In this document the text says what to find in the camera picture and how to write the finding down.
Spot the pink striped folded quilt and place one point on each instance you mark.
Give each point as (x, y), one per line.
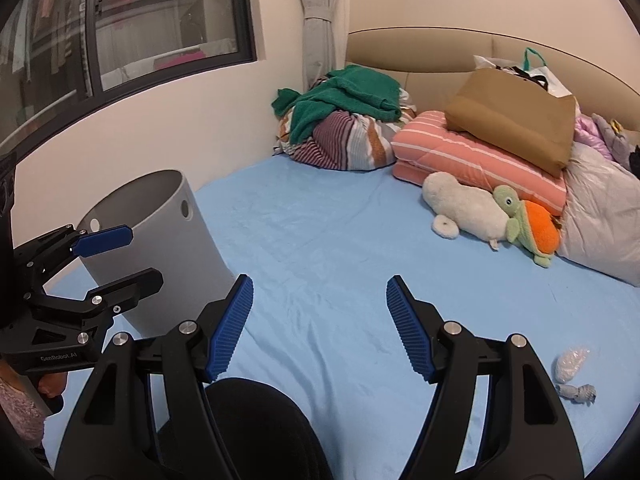
(450, 155)

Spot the light grey pillow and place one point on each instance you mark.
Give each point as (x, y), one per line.
(600, 210)

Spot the beige padded headboard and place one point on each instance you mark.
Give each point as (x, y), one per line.
(425, 55)

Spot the person's left hand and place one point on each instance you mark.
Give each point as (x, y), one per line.
(51, 385)

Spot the light grey waste bin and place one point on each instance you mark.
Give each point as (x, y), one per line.
(165, 270)

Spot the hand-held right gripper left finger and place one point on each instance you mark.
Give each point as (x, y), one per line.
(230, 330)

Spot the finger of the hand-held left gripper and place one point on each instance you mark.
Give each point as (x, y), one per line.
(135, 285)
(107, 240)

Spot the dark framed window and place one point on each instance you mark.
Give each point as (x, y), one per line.
(150, 25)

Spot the brown paper bag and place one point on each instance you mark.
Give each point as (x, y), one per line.
(515, 115)

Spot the white crumpled plastic wad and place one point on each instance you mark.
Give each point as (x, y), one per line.
(572, 364)

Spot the grey crumpled wad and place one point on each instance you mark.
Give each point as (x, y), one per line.
(580, 392)

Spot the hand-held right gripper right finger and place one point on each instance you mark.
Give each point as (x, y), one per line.
(410, 330)

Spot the light purple cloth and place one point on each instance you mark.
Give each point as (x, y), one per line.
(587, 132)

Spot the person's left forearm pink sleeve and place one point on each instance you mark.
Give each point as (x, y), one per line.
(20, 410)

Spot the white plush toy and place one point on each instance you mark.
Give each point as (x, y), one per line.
(465, 205)

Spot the grey plush toy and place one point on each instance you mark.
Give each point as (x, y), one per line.
(620, 140)

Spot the striped bundled duvet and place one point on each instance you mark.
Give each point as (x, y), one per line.
(345, 145)

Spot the green knitted sweater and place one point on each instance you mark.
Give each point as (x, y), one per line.
(355, 92)

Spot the black fuzzy item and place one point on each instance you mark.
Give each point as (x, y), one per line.
(635, 162)

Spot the green orange turtle plush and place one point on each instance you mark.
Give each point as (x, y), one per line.
(540, 227)

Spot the person's leg black trousers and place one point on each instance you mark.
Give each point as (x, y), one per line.
(270, 430)

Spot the grey tied curtain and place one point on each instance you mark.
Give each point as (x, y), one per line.
(320, 25)

